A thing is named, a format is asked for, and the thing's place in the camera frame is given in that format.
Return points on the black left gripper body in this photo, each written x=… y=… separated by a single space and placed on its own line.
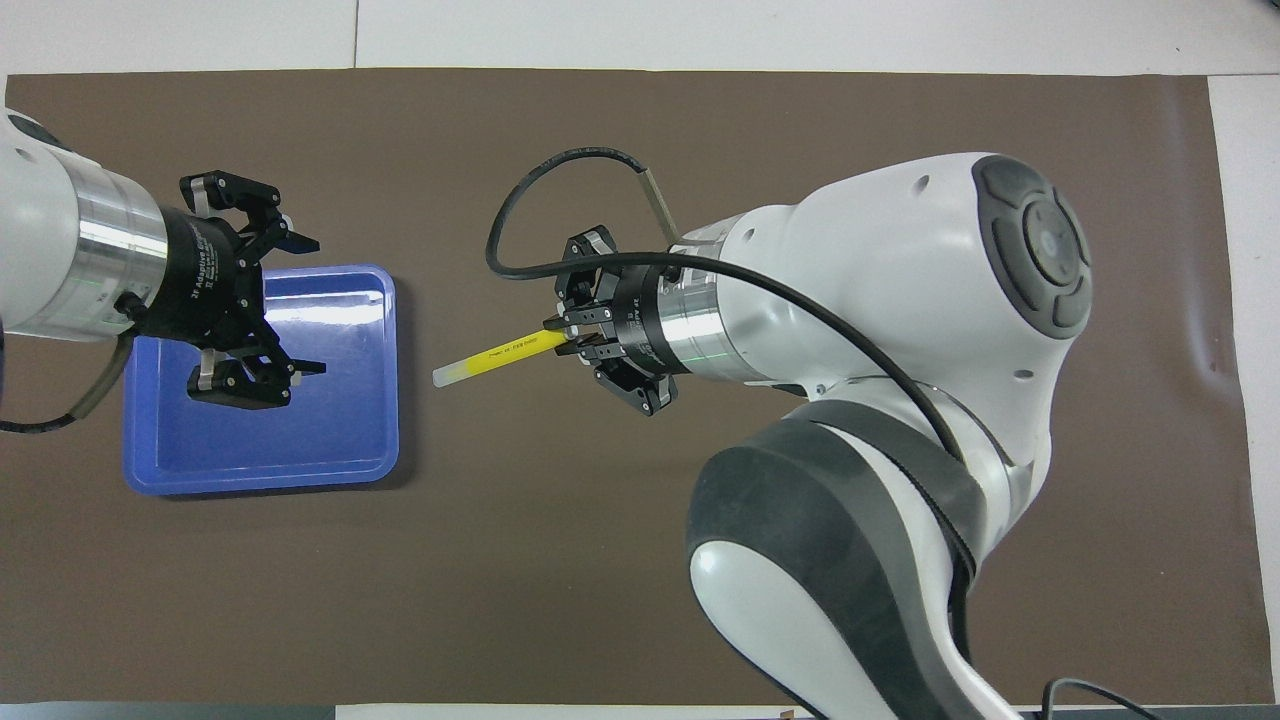
x=205 y=280

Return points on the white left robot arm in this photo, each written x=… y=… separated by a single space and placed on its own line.
x=60 y=240

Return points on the yellow highlighter pen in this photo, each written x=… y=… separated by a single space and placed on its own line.
x=510 y=350

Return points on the brown table mat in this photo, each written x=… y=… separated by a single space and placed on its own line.
x=620 y=560

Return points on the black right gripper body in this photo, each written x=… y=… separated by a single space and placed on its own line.
x=632 y=320

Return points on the blue plastic tray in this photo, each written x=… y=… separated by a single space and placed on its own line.
x=330 y=440

